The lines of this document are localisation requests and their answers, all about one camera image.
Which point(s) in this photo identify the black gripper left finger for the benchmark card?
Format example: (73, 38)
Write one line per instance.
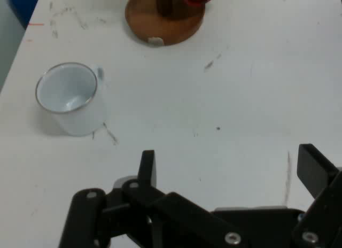
(171, 205)

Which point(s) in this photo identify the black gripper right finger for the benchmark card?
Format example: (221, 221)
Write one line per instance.
(315, 173)

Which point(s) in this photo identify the white enamel mug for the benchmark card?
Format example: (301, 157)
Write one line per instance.
(72, 98)

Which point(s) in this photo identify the wooden mug tree stand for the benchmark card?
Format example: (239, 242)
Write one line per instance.
(165, 29)

